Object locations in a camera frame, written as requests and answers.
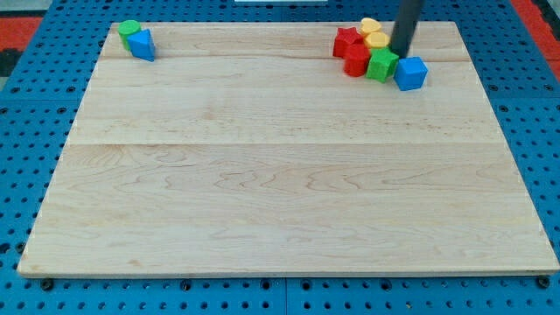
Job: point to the green star block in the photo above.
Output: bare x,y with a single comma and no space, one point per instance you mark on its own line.
382,64

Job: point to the red star block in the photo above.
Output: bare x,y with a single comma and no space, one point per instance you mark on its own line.
344,38

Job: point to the yellow heart block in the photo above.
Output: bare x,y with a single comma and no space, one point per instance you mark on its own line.
369,25

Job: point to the light wooden board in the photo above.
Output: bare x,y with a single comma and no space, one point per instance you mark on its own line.
243,150

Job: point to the red cylinder block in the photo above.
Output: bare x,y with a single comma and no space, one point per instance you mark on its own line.
356,59

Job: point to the yellow hexagon block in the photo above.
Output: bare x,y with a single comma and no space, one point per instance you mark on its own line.
376,40

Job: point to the blue cube block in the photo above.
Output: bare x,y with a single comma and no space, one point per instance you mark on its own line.
410,73

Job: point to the blue triangle block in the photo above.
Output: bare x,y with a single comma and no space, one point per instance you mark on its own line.
141,45

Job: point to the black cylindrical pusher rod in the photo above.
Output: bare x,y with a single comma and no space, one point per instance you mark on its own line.
405,25

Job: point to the green cylinder block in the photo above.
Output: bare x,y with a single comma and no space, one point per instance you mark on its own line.
127,28

